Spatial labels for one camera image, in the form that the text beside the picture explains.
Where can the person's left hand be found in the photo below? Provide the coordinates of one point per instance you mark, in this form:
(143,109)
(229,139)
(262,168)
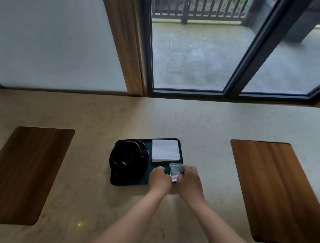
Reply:
(160,181)

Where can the wooden balcony railing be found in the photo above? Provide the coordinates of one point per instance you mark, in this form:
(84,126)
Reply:
(200,10)

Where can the dark outdoor pillar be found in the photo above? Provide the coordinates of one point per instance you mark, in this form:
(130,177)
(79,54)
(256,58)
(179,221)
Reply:
(295,27)

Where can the brown wooden placemat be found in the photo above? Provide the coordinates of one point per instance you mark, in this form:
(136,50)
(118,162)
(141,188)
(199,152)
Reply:
(275,190)
(30,172)

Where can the person's right forearm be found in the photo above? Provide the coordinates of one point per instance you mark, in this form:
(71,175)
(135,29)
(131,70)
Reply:
(217,225)

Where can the person's right hand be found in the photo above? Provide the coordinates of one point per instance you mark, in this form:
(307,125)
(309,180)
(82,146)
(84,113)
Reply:
(190,186)

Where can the black saucer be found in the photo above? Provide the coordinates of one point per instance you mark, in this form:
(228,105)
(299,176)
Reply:
(125,175)

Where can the dark green tray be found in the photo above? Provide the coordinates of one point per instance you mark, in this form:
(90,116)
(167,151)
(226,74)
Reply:
(155,167)

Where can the person's left forearm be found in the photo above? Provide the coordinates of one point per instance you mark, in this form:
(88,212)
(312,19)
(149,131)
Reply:
(132,220)

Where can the grey sachet packets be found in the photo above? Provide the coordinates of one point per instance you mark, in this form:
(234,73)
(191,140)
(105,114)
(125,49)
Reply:
(175,170)

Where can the dark window frame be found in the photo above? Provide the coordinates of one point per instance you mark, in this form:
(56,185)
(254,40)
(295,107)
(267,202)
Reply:
(255,50)

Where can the black cup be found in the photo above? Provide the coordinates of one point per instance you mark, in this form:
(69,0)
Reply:
(128,152)

